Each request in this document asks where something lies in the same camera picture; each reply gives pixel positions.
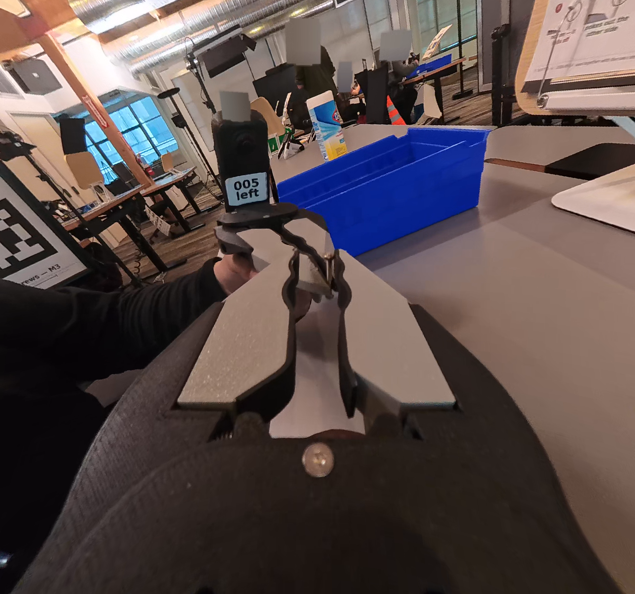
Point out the small metal bolt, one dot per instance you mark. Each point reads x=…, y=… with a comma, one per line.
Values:
x=330, y=276

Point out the person's black clothed body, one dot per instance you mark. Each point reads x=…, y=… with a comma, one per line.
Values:
x=34, y=455

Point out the black monitor screen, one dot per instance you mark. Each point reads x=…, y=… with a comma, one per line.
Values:
x=273, y=86

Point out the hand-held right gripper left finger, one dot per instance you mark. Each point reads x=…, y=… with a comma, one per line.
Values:
x=243, y=351

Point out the silver ventilation duct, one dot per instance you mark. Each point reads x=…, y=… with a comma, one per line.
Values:
x=278, y=14

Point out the wooden support post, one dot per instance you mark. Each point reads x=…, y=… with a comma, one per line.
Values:
x=94, y=108

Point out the blue plastic bin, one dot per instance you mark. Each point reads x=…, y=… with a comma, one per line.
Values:
x=436, y=66
x=397, y=202

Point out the disinfecting wipes canister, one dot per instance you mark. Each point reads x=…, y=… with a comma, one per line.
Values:
x=330, y=133

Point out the printed instruction sheet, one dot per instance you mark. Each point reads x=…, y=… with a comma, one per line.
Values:
x=610, y=48

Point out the person's left forearm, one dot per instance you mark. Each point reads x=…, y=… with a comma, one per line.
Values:
x=99, y=321

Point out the orange traffic cone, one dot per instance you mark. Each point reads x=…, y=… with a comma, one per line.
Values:
x=397, y=115

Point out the large paned window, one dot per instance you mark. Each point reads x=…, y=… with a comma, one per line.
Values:
x=139, y=128

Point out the black studio light panel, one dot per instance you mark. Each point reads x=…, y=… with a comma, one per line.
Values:
x=223, y=56

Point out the white document stand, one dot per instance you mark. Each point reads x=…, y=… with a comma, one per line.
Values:
x=600, y=202

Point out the framed black white marker sign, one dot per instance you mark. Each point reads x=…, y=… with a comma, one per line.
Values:
x=54, y=257

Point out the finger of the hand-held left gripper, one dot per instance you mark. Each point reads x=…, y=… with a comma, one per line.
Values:
x=263, y=252
x=312, y=237

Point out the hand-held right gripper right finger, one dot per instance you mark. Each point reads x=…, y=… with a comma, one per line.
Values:
x=392, y=351

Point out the grey partition panel on stand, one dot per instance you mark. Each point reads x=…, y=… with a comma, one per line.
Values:
x=496, y=9

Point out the black square panel light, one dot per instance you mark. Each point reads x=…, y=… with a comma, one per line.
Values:
x=73, y=135

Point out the small green sign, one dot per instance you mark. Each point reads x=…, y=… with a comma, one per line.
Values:
x=274, y=145

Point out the wooden backing board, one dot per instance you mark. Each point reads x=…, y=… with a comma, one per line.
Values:
x=528, y=48

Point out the wooden top desk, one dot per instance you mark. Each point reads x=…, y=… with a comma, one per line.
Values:
x=168, y=180

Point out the black ceiling box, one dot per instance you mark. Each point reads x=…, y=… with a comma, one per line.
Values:
x=37, y=76

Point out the person's left hand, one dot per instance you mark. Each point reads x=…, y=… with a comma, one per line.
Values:
x=230, y=274

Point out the black flat pad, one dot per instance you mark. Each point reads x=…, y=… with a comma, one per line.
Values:
x=595, y=162

